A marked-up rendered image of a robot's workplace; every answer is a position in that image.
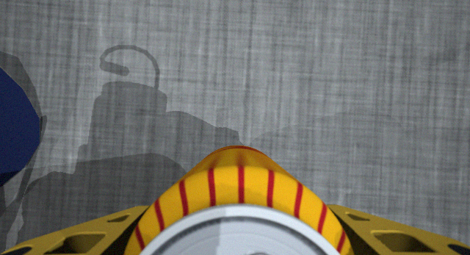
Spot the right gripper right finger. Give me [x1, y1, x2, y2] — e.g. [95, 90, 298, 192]
[326, 204, 470, 255]

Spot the beige canvas tote bag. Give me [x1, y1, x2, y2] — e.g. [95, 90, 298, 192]
[0, 66, 40, 186]

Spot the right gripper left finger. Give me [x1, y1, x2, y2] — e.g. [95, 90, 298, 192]
[2, 206, 150, 255]

